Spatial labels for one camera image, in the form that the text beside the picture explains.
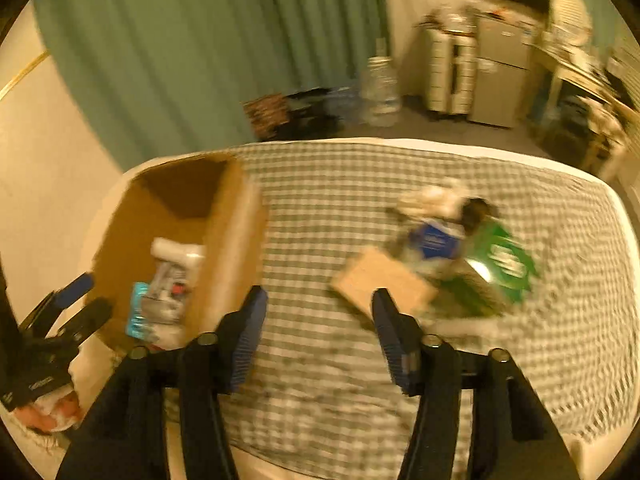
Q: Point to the small brown carton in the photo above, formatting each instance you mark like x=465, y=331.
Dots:
x=385, y=280

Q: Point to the patterned brown bag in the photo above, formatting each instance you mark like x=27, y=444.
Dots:
x=265, y=112

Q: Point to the light blue packet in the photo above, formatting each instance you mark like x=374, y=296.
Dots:
x=137, y=310

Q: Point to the grey mini fridge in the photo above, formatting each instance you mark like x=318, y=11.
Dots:
x=500, y=85

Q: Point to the white fluffy plush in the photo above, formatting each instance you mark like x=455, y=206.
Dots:
x=435, y=200

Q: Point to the green checked blanket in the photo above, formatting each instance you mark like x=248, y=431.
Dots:
x=325, y=195

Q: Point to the white bed mattress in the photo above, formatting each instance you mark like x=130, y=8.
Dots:
x=617, y=195

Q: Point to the blue white packet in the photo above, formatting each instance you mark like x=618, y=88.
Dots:
x=435, y=242

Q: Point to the white bottle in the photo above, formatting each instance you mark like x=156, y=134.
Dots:
x=175, y=251

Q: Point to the dark small object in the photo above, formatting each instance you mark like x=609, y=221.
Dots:
x=477, y=212

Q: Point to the dark clothes pile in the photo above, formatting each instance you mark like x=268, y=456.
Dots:
x=310, y=110

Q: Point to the wooden chair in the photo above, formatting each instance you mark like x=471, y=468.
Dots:
x=605, y=125

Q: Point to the silver grey packet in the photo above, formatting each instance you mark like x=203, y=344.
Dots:
x=167, y=285

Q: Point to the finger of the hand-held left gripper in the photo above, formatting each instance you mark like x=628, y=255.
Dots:
x=75, y=288
x=90, y=316

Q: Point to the clear water jug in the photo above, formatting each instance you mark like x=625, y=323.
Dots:
x=380, y=90

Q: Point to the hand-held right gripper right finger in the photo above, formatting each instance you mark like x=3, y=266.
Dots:
x=391, y=340

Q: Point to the white suitcase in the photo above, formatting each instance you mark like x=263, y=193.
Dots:
x=445, y=75

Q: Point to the brown cardboard box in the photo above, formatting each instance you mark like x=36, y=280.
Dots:
x=235, y=240

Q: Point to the blue plastic bag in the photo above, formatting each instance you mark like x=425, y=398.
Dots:
x=346, y=102

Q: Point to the white louvred wardrobe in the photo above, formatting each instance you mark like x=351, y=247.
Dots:
x=627, y=60

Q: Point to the white dressing table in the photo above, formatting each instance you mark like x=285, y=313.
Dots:
x=560, y=67

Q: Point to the green white box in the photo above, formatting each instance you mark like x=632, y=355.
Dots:
x=500, y=255

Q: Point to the wide green curtain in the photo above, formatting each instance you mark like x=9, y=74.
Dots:
x=200, y=35

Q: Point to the person's left forearm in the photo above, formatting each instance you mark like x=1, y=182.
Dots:
x=47, y=414

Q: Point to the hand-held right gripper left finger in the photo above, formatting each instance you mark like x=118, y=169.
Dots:
x=249, y=332

